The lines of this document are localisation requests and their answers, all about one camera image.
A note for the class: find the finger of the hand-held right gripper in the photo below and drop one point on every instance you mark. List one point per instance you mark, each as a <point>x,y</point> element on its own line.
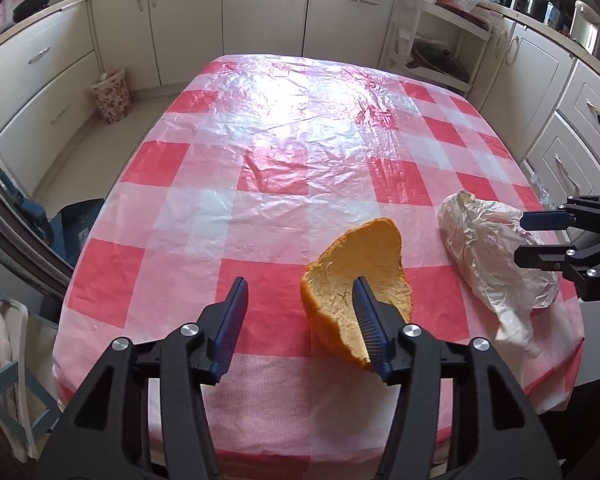
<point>535,257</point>
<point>542,220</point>

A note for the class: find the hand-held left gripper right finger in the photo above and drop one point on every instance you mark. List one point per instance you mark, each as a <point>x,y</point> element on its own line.
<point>370,332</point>

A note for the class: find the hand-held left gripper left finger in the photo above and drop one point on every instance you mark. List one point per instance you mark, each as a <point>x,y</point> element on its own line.
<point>230,330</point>

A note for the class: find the white plastic bag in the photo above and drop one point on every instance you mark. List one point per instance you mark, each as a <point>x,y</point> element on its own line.
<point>490,255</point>

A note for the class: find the orange pomelo peel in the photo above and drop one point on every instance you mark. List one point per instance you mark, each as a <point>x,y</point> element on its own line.
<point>360,265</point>

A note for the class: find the clear plastic bag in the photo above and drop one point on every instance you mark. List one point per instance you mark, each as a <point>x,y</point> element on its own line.
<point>540,190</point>

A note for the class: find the red checked plastic tablecloth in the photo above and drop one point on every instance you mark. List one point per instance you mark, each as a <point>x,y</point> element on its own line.
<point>290,160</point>

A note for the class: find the dark blue bin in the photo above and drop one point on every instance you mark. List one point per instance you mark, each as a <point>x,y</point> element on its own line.
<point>77,225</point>

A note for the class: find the dark wok with lid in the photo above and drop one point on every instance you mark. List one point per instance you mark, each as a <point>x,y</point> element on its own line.
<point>437,60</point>

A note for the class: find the white kitchen appliance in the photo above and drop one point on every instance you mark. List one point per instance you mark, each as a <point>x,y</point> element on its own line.
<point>586,27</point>

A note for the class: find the white chair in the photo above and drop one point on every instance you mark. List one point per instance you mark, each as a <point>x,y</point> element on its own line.
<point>30,400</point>

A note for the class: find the stainless steel pot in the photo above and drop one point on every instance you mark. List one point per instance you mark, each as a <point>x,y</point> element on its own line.
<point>535,7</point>

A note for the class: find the white shelf rack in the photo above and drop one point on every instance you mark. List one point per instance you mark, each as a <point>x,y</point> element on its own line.
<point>405,30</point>

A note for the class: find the floral waste basket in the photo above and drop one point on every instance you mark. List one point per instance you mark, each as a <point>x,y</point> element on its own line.
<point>111,97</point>

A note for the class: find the cream kitchen cabinets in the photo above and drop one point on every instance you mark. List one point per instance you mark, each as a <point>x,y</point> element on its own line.
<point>190,25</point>

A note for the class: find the black frying pan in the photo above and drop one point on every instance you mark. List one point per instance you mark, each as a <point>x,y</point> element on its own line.
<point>32,5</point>

